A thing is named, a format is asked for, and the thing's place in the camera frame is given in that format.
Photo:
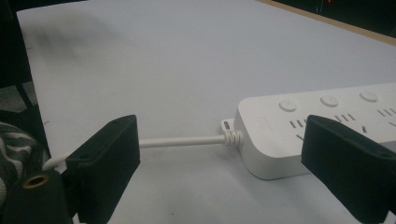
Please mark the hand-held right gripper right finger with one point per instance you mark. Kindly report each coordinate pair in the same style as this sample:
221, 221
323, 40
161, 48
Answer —
345, 161

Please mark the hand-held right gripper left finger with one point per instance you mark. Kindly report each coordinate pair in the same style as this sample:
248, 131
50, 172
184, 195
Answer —
107, 161

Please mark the striped dark cloth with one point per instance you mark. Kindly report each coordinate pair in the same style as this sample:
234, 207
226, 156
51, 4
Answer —
15, 152

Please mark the white power strip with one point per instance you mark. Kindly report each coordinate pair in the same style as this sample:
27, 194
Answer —
274, 146

